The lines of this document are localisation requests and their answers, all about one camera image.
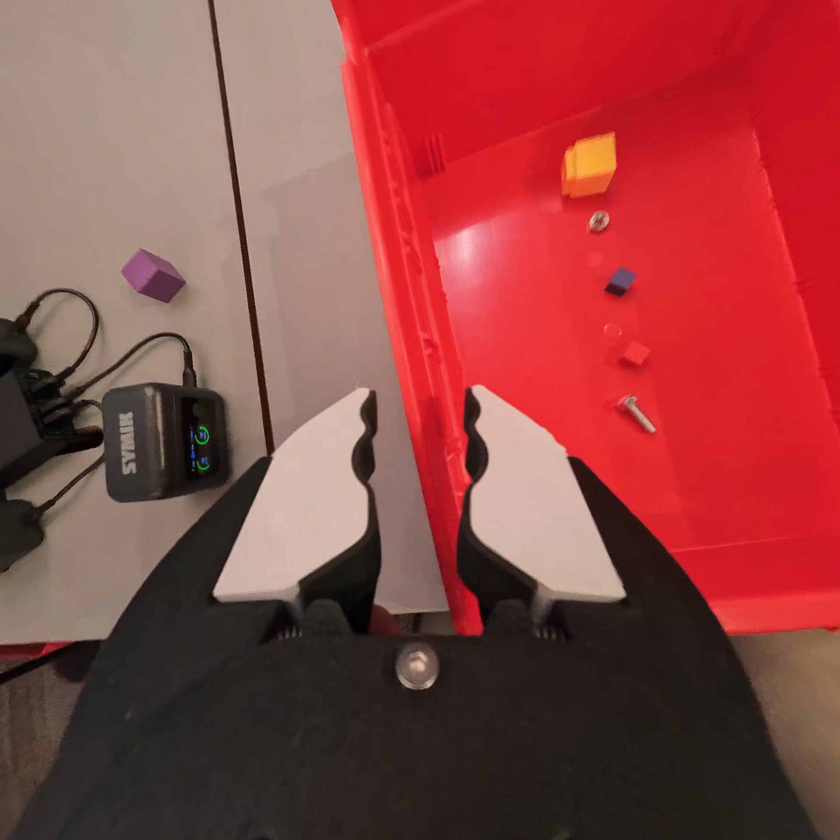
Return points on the small dark blue cube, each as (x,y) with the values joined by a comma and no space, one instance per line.
(620,281)

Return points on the black electronic device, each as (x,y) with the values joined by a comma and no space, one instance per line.
(26,407)

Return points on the small metal nut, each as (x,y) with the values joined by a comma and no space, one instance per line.
(592,224)

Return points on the red plastic bin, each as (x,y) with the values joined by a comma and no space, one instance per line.
(525,295)

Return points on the black power adapter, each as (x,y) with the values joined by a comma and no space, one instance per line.
(16,531)

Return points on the metal screw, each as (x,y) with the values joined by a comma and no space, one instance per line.
(634,413)

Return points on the purple cube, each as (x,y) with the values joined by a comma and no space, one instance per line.
(152,275)

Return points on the small red cube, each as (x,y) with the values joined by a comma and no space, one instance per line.
(635,354)

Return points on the orange plastic block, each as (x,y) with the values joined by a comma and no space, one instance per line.
(590,164)

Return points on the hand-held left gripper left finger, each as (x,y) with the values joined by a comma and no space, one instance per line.
(295,505)

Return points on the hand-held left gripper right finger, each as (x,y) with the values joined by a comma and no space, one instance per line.
(538,505)

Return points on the black battery charger with display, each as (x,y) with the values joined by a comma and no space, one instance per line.
(151,446)

